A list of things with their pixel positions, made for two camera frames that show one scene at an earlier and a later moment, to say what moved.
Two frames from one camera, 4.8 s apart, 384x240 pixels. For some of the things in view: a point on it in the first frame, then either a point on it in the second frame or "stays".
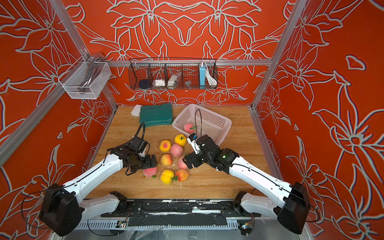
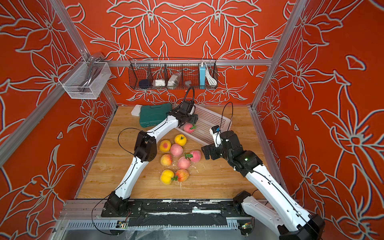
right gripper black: [193, 156] → [206, 152]
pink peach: [187, 128] stays
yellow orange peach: [166, 159] stays
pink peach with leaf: [181, 164] stays
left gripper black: [148, 164] → [194, 120]
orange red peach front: [183, 175] stays
